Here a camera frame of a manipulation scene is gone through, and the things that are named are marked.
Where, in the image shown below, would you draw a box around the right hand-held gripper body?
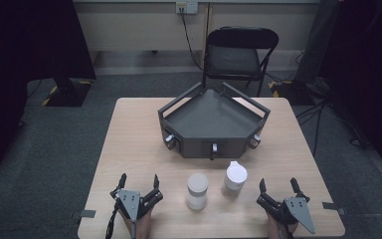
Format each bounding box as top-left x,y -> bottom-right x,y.
256,194 -> 316,235

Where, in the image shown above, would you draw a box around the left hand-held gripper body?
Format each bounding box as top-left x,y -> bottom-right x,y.
110,188 -> 164,223

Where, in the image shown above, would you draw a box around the white canister with yellow button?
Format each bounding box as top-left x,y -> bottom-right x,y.
221,160 -> 249,200

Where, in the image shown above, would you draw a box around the glass jar with cream lid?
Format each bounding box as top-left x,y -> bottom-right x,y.
185,171 -> 210,211

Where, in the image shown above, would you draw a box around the person's left hand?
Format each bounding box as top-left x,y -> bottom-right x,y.
119,208 -> 153,239

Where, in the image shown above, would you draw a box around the person's right hand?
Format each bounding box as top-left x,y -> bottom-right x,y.
266,213 -> 299,239

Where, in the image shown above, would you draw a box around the black stand base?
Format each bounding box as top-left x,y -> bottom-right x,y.
41,77 -> 94,109

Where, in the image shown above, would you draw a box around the black folding chair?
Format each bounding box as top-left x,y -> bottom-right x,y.
201,26 -> 281,98

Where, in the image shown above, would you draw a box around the black curtain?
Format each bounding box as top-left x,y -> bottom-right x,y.
0,0 -> 96,181
319,0 -> 382,185

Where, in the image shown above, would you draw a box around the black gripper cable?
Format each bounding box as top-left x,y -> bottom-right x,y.
104,198 -> 121,239

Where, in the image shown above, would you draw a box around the black floor cables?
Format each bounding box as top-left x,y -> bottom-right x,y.
293,98 -> 366,157

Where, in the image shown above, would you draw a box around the black power cable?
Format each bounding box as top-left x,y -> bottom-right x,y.
179,12 -> 204,72

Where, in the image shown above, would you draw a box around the white wall socket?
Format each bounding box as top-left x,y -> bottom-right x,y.
175,1 -> 199,15

